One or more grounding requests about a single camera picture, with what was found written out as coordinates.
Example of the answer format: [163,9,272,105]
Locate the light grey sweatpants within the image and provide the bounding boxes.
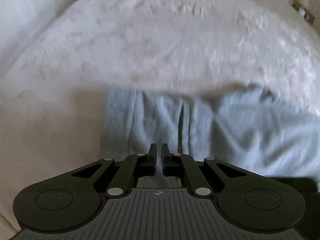
[99,86,319,181]

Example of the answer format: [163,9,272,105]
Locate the white floral bedspread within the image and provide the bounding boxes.
[1,0,319,237]

